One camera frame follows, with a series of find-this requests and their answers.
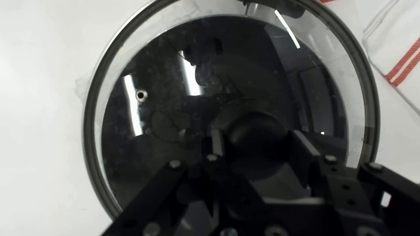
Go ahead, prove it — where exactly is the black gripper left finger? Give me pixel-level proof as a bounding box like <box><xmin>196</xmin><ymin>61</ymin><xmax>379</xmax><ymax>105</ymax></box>
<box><xmin>102</xmin><ymin>130</ymin><xmax>263</xmax><ymax>236</ymax></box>

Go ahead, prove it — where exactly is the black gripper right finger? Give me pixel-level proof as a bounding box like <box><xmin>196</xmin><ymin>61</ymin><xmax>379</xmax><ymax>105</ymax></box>
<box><xmin>290</xmin><ymin>130</ymin><xmax>420</xmax><ymax>236</ymax></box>

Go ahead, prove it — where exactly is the glass lid with black knob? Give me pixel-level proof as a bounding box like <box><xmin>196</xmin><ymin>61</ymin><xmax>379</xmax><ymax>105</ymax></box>
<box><xmin>81</xmin><ymin>0</ymin><xmax>379</xmax><ymax>221</ymax></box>

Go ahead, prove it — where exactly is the black cooking pot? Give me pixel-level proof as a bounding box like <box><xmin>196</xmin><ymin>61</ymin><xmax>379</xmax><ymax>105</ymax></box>
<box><xmin>101</xmin><ymin>0</ymin><xmax>351</xmax><ymax>211</ymax></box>

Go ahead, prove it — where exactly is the white towel with red stripes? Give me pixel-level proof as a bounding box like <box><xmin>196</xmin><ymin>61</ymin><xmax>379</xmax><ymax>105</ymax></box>
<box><xmin>360</xmin><ymin>0</ymin><xmax>420</xmax><ymax>116</ymax></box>

